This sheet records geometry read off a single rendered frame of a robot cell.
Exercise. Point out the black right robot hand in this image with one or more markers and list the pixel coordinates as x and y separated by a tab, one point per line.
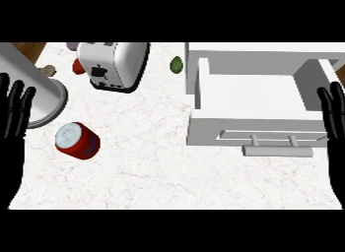
343	147

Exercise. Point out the red soda can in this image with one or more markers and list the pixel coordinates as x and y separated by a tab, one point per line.
77	140

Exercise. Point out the small mauve item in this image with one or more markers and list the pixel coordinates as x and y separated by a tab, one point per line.
72	46

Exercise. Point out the white toaster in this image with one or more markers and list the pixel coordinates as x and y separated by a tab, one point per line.
114	64

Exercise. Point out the green round fruit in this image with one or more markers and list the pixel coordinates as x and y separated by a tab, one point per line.
176	64

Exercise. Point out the white open drawer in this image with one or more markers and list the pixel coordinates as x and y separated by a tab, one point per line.
256	92

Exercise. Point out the small beige item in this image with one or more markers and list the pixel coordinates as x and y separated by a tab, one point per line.
47	70

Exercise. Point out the small red item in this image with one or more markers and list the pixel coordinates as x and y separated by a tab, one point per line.
77	67

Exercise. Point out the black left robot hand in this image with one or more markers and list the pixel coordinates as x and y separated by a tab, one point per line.
1	157

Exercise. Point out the large grey cylinder container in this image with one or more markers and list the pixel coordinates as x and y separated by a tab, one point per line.
20	82

